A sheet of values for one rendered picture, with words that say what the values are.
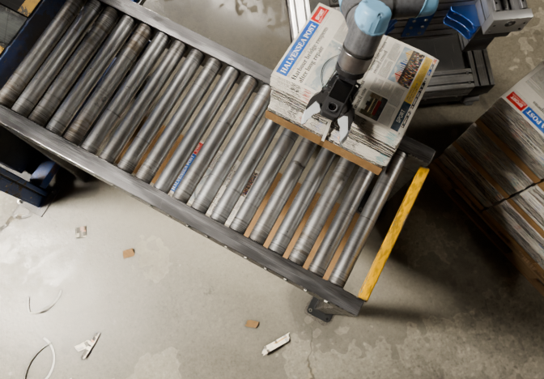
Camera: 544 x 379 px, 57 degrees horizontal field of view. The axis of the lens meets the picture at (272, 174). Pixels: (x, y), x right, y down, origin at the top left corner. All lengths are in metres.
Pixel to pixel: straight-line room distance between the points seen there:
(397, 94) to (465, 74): 1.07
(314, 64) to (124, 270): 1.37
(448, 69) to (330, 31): 1.07
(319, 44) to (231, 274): 1.20
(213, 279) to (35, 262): 0.79
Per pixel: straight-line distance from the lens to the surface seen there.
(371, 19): 1.12
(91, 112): 1.67
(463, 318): 2.40
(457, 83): 2.40
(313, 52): 1.39
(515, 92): 1.73
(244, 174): 1.51
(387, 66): 1.42
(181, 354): 2.29
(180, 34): 1.71
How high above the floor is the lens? 2.25
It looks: 75 degrees down
